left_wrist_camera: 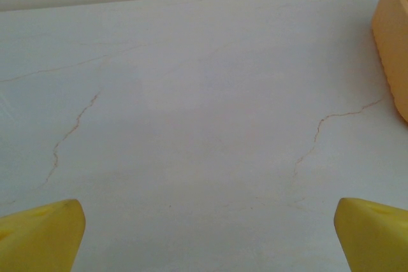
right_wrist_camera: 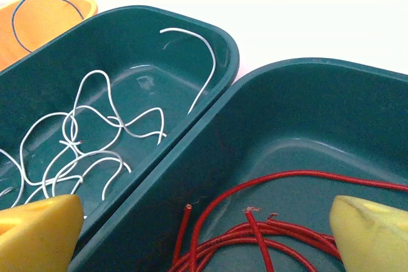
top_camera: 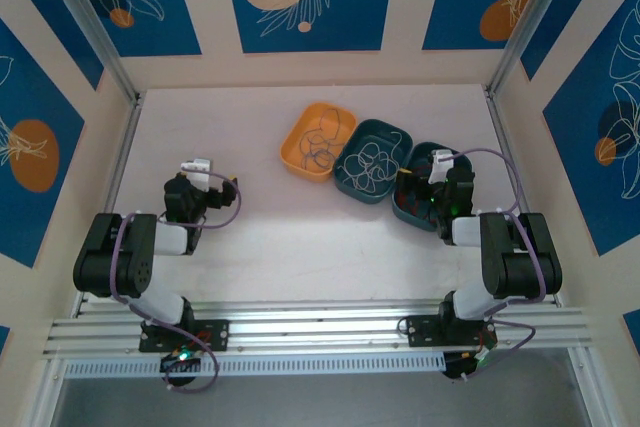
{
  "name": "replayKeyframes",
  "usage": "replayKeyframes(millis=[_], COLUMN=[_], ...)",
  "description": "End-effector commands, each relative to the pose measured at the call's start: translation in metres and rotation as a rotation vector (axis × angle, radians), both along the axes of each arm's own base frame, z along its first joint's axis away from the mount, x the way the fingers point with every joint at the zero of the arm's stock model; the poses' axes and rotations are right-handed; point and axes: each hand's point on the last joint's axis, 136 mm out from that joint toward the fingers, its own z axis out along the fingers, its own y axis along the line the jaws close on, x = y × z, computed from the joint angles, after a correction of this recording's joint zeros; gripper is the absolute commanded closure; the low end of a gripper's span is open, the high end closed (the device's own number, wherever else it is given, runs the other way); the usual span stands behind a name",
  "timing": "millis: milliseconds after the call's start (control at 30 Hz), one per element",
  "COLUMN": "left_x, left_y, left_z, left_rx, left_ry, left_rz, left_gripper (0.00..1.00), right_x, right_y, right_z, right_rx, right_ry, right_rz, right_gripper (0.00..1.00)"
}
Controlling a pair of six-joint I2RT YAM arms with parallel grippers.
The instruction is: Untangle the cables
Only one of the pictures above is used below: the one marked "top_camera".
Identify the aluminium frame post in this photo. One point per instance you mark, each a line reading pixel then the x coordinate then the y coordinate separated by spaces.
pixel 85 12
pixel 530 17

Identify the orange plastic bin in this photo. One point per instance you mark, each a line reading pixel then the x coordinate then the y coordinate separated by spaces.
pixel 300 157

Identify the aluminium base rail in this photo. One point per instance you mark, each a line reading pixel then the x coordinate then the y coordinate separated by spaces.
pixel 320 319

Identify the teal plastic bin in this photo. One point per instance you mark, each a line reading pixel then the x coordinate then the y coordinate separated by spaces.
pixel 375 132
pixel 457 159

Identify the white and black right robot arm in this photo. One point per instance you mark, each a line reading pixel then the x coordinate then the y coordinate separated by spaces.
pixel 520 257

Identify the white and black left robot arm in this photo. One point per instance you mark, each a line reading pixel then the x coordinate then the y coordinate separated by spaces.
pixel 115 257

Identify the aluminium table edge rail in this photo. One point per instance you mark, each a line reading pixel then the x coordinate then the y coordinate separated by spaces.
pixel 120 162
pixel 520 172

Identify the black base electronics board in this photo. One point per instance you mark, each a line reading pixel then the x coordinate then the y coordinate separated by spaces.
pixel 181 358
pixel 467 364

